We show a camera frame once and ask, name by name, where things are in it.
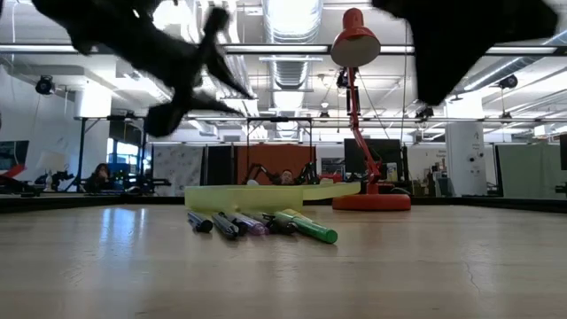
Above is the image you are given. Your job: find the yellow translucent supply box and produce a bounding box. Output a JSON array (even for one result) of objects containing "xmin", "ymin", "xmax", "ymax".
[{"xmin": 183, "ymin": 180, "xmax": 362, "ymax": 214}]

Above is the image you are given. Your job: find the black monitor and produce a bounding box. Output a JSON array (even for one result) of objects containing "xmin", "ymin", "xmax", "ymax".
[{"xmin": 343, "ymin": 137, "xmax": 405, "ymax": 183}]

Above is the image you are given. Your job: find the yellow pen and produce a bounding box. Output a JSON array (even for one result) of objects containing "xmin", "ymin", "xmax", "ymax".
[{"xmin": 281, "ymin": 207, "xmax": 314, "ymax": 222}]

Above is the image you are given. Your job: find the dark blue pen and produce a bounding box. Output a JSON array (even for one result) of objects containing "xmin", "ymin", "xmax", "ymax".
[{"xmin": 228, "ymin": 212, "xmax": 250, "ymax": 237}]

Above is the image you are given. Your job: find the orange partition wall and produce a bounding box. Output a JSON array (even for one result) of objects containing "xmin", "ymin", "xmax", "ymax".
[{"xmin": 236, "ymin": 144, "xmax": 317, "ymax": 187}]

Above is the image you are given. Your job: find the green partition wall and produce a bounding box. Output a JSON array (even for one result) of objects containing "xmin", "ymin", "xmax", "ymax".
[{"xmin": 494, "ymin": 142, "xmax": 567, "ymax": 199}]

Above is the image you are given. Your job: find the white round pillar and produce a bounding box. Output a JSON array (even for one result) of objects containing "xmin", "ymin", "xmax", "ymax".
[{"xmin": 444, "ymin": 121, "xmax": 488, "ymax": 198}]

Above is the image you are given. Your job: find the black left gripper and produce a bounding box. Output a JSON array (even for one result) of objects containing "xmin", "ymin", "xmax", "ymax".
[{"xmin": 142, "ymin": 4, "xmax": 257, "ymax": 139}]

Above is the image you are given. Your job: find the black pen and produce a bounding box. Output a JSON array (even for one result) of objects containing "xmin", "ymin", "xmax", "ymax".
[
  {"xmin": 210, "ymin": 211, "xmax": 241, "ymax": 241},
  {"xmin": 186, "ymin": 209, "xmax": 214, "ymax": 235}
]

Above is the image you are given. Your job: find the brown translucent pen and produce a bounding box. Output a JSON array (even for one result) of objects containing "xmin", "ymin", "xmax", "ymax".
[{"xmin": 259, "ymin": 211, "xmax": 299, "ymax": 236}]

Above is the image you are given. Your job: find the green pen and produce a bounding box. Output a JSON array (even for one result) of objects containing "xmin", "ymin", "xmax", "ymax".
[{"xmin": 272, "ymin": 209, "xmax": 339, "ymax": 245}]

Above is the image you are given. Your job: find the red desk lamp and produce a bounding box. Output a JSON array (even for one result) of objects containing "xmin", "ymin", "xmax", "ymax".
[{"xmin": 330, "ymin": 7, "xmax": 413, "ymax": 213}]

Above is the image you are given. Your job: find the person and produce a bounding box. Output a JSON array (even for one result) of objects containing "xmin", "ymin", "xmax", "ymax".
[
  {"xmin": 82, "ymin": 162, "xmax": 113, "ymax": 195},
  {"xmin": 275, "ymin": 168, "xmax": 299, "ymax": 187}
]

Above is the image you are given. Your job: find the purple translucent pen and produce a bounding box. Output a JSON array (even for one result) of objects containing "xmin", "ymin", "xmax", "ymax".
[{"xmin": 237, "ymin": 211, "xmax": 270, "ymax": 237}]

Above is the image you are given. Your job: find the silver air duct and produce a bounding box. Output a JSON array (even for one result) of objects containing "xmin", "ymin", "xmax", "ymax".
[{"xmin": 260, "ymin": 0, "xmax": 324, "ymax": 138}]

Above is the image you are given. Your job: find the black gantry frame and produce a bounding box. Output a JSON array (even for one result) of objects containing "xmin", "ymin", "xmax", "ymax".
[{"xmin": 245, "ymin": 115, "xmax": 315, "ymax": 187}]

